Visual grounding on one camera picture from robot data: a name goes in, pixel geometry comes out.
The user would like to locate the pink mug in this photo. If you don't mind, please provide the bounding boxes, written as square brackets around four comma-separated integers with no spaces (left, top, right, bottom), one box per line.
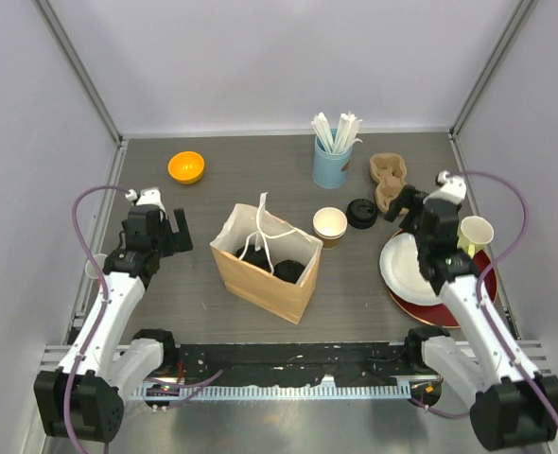
[84,253,107,280]

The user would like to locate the blue straw holder cup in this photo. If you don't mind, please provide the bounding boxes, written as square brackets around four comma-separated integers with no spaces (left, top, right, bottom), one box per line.
[312,137,353,189]

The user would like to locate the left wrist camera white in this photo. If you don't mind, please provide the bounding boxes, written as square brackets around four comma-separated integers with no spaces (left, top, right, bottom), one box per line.
[125,187,166,214]

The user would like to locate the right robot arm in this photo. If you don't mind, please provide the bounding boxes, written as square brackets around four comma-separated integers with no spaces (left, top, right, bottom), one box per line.
[384,183,558,451]

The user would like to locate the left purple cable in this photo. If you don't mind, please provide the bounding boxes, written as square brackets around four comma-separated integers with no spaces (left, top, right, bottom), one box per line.
[63,184,223,454]

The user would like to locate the aluminium front rail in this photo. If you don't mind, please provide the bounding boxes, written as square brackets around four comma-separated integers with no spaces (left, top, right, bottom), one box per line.
[34,338,555,402]

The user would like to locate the white paper plate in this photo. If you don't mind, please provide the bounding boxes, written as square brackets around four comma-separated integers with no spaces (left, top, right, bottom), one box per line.
[379,233,441,306]

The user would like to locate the brown paper bag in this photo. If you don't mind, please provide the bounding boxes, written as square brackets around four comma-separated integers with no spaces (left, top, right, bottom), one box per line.
[210,192,323,324]

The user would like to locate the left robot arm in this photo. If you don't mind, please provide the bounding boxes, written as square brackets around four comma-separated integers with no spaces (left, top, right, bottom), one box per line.
[34,204,193,444]

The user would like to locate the black lid stack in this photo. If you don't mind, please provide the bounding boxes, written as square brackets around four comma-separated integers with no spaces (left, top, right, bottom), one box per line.
[345,198,378,230]

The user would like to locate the orange bowl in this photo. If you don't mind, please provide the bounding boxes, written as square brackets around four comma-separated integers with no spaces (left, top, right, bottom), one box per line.
[167,150,205,185]

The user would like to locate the white wrapped straws bundle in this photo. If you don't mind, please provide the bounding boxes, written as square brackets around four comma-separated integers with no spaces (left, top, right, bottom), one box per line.
[310,113,363,155]

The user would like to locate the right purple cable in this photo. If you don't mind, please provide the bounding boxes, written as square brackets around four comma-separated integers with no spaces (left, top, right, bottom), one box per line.
[409,170,558,454]

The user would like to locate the stack of paper cups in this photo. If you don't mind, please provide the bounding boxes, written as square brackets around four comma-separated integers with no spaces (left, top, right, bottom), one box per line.
[312,207,348,249]

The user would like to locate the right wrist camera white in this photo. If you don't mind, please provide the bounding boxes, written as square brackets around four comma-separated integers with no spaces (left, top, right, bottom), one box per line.
[427,170,467,205]

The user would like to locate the purple cable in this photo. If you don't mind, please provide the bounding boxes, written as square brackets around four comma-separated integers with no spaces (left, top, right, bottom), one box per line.
[63,184,223,454]
[409,170,558,454]

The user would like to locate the yellow-green mug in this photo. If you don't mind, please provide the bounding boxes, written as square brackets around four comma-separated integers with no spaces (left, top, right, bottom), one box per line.
[458,216,495,258]

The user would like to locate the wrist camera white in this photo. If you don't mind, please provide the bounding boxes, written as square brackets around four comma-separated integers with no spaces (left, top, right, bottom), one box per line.
[125,187,166,214]
[427,170,467,205]

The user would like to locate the red round tray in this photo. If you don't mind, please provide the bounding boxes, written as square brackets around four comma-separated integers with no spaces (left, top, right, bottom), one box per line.
[388,271,497,329]

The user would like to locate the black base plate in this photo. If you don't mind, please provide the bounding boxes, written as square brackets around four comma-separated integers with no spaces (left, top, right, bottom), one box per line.
[149,342,436,388]

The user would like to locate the cardboard cup carrier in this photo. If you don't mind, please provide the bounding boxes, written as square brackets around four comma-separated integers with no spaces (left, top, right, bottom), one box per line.
[369,153,408,213]

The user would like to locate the white straw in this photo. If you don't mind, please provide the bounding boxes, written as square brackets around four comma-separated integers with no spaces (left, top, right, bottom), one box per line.
[254,192,268,251]

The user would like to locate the black coffee cup lid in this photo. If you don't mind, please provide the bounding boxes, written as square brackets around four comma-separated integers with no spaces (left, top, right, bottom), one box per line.
[235,245,270,272]

